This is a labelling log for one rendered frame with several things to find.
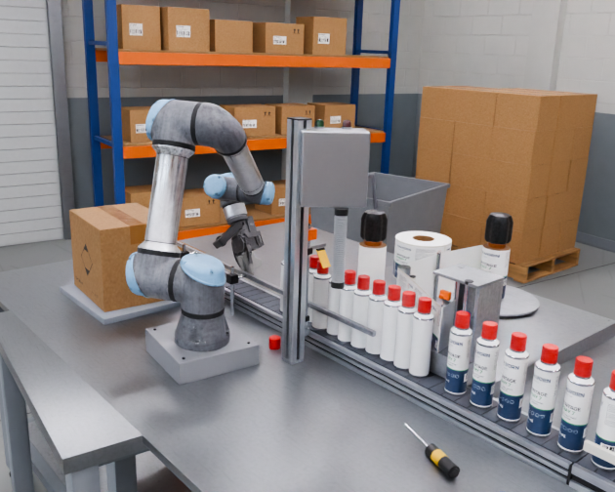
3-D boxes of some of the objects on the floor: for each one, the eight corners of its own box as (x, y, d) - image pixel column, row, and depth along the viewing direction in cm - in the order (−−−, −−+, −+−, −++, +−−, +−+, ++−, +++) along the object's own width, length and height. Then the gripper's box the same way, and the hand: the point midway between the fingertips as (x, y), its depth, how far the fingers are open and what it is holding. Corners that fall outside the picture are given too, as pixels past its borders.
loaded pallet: (579, 265, 558) (605, 94, 518) (522, 284, 507) (547, 97, 467) (462, 232, 646) (477, 84, 606) (404, 246, 594) (417, 85, 554)
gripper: (256, 212, 225) (274, 271, 223) (242, 220, 232) (260, 278, 230) (234, 216, 220) (253, 277, 218) (222, 224, 227) (239, 283, 224)
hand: (249, 275), depth 222 cm, fingers closed
